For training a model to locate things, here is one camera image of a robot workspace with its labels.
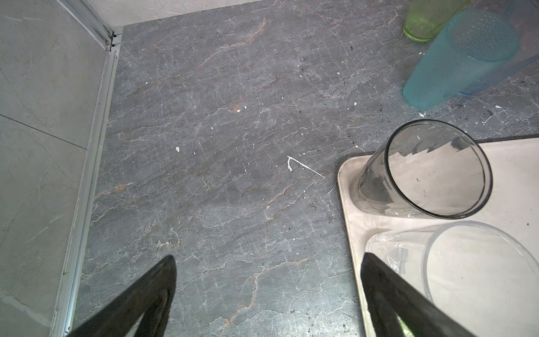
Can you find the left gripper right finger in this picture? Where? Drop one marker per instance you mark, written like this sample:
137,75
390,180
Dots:
389,296

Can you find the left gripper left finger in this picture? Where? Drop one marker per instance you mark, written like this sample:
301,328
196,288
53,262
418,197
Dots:
146,303

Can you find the clear tumbler glass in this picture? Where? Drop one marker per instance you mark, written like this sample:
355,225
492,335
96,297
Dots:
478,275

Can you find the dark grey tumbler glass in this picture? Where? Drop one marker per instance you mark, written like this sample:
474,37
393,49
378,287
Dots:
426,169

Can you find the beige plastic tray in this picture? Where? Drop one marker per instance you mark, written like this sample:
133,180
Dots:
512,208

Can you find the tall green tumbler glass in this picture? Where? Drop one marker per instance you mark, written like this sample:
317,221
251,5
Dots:
406,331

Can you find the teal textured cup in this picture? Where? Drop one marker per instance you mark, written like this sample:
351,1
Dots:
471,45

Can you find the small green glass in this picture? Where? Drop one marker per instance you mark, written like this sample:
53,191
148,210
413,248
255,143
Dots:
426,18

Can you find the blue tumbler glass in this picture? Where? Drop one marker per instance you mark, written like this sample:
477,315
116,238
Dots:
523,17

